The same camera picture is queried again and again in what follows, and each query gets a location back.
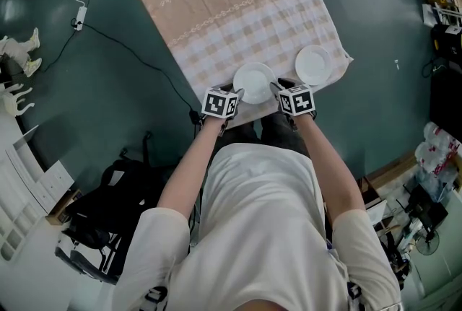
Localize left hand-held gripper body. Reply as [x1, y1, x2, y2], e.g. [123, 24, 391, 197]
[201, 85, 240, 138]

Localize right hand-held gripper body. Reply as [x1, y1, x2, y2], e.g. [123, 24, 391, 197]
[278, 83, 318, 132]

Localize white plate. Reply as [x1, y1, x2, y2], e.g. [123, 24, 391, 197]
[295, 44, 333, 86]
[232, 61, 277, 105]

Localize person's left forearm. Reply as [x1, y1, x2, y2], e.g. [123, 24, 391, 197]
[157, 118, 223, 222]

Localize person's right forearm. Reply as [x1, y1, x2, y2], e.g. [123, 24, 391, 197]
[295, 116, 365, 226]

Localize person's dark trousers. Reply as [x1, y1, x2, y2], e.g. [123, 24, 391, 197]
[212, 110, 311, 159]

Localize checked flower tablecloth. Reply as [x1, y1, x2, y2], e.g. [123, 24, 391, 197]
[110, 0, 354, 128]

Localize black backpack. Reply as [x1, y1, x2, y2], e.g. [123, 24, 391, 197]
[99, 131, 174, 220]

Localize person's white shirt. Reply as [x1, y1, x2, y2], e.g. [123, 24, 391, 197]
[111, 142, 404, 311]

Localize wrapped water bottle pack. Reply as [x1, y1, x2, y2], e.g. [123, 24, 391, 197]
[414, 121, 462, 175]

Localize black equipment case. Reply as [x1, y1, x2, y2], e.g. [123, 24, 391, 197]
[429, 67, 462, 143]

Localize white power strip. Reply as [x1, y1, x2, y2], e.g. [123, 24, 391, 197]
[74, 6, 88, 32]

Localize yellow black machine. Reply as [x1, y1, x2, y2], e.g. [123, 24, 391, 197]
[431, 23, 462, 61]

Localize black tool bag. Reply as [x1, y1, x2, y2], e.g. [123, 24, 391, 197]
[407, 183, 448, 231]

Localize small brown box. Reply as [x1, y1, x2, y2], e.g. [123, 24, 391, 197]
[45, 189, 83, 227]

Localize small floor fan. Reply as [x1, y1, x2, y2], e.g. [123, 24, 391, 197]
[414, 228, 440, 256]

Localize black office chair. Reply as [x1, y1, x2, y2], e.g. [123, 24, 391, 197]
[53, 208, 127, 284]

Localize white vanity table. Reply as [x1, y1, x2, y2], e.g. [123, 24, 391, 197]
[0, 82, 36, 118]

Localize white shelf cabinet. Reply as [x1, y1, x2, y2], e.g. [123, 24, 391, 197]
[0, 125, 75, 263]

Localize long black power cable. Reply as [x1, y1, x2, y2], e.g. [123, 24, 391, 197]
[82, 23, 203, 123]

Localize black cable coil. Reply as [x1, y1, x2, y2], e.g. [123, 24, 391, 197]
[421, 56, 448, 79]

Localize black floor cable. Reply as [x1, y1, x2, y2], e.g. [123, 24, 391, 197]
[43, 27, 79, 73]

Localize black strap buckle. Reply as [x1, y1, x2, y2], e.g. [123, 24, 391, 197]
[348, 282, 365, 311]
[144, 286, 169, 311]

